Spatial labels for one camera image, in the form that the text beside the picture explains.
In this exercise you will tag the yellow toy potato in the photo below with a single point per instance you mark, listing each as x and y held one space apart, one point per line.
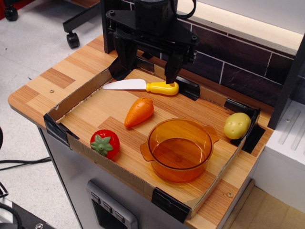
236 125

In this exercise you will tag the orange transparent plastic pot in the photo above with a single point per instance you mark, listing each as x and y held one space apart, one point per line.
179 149

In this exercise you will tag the black equipment with metal rail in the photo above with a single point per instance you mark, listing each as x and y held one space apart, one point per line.
13 216

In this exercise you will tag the orange toy carrot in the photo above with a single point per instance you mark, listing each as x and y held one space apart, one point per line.
141 110

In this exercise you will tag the taped cardboard fence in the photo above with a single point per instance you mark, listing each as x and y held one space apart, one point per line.
91 108

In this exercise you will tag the black post left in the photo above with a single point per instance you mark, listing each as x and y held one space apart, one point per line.
107 5

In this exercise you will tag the black chair base with caster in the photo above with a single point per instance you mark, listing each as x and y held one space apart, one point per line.
92 9

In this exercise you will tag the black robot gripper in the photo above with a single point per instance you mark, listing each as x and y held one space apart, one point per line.
155 25

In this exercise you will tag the yellow handled toy knife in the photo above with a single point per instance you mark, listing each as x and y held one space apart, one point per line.
140 84

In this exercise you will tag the red toy tomato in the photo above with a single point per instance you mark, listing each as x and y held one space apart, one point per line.
105 142

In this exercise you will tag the black caster wheel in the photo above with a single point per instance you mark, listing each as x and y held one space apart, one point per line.
11 13

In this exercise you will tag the black post right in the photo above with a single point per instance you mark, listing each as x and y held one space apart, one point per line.
293 88

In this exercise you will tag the grey toy oven panel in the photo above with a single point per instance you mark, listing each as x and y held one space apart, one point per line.
109 213

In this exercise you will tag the black post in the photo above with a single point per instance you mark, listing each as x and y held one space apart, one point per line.
293 88
107 5

